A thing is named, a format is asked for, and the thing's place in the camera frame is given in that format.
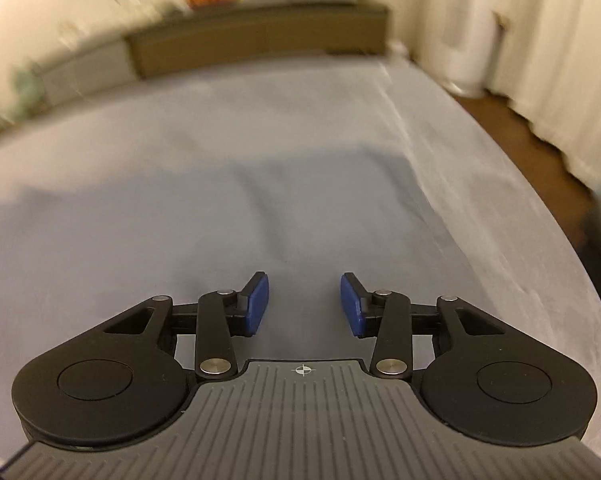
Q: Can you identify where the grey garment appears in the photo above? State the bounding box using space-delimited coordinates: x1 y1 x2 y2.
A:
0 142 434 401

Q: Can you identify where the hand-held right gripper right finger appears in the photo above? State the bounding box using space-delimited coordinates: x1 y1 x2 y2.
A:
341 272 506 380

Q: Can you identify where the white cylindrical appliance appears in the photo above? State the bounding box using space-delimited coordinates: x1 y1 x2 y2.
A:
447 0 497 100

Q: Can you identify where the brown sideboard cabinet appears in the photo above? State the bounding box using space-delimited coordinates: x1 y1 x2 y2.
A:
30 0 390 107

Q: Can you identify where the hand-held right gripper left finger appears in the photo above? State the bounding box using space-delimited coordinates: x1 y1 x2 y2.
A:
103 271 270 380

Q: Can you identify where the cream curtain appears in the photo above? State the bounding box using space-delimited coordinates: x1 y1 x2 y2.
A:
415 0 601 192

